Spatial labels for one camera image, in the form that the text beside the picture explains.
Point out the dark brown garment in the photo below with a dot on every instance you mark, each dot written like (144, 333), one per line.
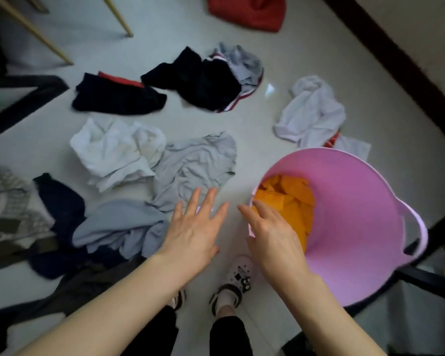
(85, 289)

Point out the light grey-blue sweater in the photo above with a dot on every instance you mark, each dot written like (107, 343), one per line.
(122, 222)

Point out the person's right leg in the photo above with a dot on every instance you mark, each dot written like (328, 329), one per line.
(226, 313)

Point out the yellow garment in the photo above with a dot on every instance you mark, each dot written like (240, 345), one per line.
(293, 203)

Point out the white left clog shoe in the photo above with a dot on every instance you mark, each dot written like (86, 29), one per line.
(178, 300)

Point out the wooden chair leg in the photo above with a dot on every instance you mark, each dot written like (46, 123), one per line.
(117, 15)
(32, 29)

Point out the person's left hand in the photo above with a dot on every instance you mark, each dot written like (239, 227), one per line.
(193, 240)

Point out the pink plastic laundry tub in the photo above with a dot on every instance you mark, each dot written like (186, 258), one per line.
(356, 218)

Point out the black metal frame stand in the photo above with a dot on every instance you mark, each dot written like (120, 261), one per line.
(40, 90)

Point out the white clog shoe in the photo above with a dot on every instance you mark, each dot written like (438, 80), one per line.
(178, 300)
(239, 274)

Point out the black garment red trim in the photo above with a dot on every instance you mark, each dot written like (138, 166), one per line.
(111, 96)

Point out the black and white striped garment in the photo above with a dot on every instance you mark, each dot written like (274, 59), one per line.
(244, 66)

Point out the light grey shirt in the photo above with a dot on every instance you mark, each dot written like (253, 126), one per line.
(193, 163)

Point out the dark brown baseboard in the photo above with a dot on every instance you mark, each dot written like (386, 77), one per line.
(393, 66)

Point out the white right clog shoe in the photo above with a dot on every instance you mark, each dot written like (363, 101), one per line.
(239, 274)

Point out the person's right forearm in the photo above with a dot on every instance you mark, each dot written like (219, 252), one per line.
(326, 322)

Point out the red quilted jacket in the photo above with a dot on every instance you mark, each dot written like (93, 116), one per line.
(244, 11)

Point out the white right sock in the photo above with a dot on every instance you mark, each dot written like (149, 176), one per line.
(228, 298)

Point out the navy blue garment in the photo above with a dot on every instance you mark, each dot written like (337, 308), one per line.
(59, 203)

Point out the beige plaid garment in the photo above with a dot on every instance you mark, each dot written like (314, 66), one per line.
(7, 203)

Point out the person's right hand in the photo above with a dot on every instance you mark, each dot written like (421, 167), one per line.
(278, 248)

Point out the white shirt red trim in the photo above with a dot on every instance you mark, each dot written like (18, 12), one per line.
(311, 111)

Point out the black shorts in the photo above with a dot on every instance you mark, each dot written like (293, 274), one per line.
(230, 337)

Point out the person's left forearm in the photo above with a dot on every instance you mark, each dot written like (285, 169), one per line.
(115, 315)

